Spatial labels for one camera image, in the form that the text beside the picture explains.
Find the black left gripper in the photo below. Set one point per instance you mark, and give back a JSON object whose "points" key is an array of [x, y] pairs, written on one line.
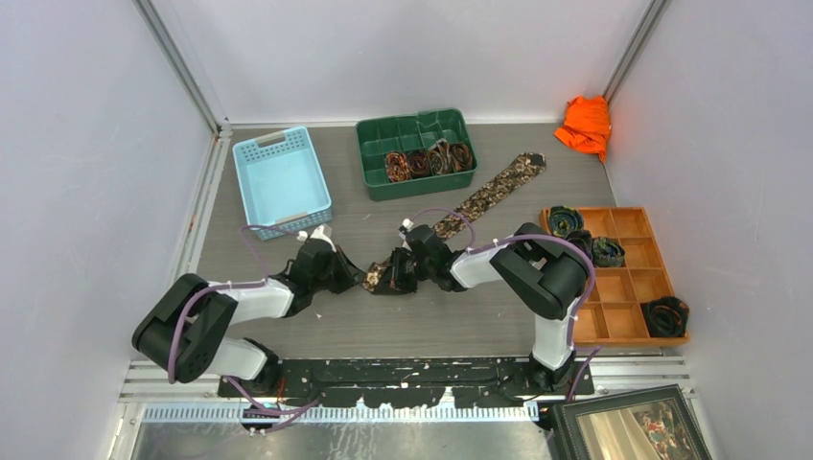
{"points": [[351, 274]]}

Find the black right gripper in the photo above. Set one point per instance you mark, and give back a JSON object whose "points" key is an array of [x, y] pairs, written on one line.
{"points": [[400, 285]]}

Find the brown floral tie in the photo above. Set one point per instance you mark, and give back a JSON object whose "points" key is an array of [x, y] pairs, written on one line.
{"points": [[524, 168]]}

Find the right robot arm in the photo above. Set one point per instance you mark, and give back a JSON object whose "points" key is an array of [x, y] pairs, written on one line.
{"points": [[552, 277]]}

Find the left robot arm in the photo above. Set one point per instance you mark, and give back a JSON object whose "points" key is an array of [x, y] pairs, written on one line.
{"points": [[185, 333]]}

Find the multicolour rolled tie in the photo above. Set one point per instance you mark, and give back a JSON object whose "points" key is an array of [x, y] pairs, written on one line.
{"points": [[396, 167]]}

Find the dark red rolled tie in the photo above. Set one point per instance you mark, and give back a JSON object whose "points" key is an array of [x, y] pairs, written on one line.
{"points": [[418, 162]]}

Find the light blue plastic basket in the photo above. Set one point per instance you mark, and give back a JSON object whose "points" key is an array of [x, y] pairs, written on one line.
{"points": [[281, 183]]}

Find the orange grey rolled tie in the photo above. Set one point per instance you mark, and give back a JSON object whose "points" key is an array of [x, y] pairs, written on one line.
{"points": [[439, 159]]}

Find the brown rolled tie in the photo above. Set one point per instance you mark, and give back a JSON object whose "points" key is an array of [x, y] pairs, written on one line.
{"points": [[460, 157]]}

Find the green divided plastic bin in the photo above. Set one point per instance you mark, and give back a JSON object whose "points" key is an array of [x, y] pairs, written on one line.
{"points": [[416, 131]]}

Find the blue green rolled tie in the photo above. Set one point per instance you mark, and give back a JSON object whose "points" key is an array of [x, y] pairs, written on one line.
{"points": [[563, 220]]}

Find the dark teal rolled tie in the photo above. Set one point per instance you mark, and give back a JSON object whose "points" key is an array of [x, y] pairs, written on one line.
{"points": [[607, 253]]}

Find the orange wooden divided tray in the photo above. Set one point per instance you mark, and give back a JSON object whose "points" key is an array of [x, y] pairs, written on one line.
{"points": [[613, 315]]}

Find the orange cloth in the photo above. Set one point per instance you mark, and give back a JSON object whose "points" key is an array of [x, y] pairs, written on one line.
{"points": [[587, 126]]}

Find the black rolled tie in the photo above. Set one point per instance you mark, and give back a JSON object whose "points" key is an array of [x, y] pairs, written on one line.
{"points": [[665, 317]]}

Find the framed picture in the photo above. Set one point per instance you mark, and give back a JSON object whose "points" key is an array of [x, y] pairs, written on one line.
{"points": [[653, 423]]}

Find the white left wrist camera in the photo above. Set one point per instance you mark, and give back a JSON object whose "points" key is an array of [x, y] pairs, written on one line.
{"points": [[322, 233]]}

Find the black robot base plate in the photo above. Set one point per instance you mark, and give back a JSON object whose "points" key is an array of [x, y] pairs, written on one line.
{"points": [[469, 382]]}

